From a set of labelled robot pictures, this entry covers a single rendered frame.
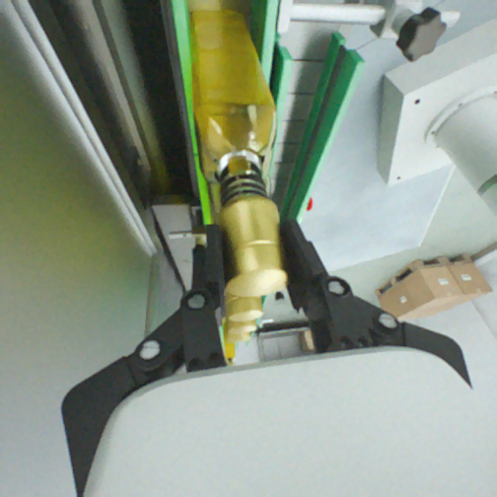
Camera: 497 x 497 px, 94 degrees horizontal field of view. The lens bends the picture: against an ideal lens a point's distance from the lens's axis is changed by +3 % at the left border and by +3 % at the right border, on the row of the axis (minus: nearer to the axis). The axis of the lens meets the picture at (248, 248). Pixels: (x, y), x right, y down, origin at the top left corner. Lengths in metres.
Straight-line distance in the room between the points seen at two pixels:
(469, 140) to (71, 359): 0.62
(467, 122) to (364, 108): 0.18
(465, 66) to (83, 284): 0.60
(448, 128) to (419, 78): 0.11
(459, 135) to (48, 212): 0.61
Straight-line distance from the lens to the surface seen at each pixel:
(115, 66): 0.48
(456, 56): 0.61
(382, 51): 0.58
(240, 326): 0.27
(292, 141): 0.43
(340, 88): 0.33
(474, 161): 0.58
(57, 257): 0.20
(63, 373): 0.21
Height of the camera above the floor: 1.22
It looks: 31 degrees down
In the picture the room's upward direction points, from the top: 171 degrees clockwise
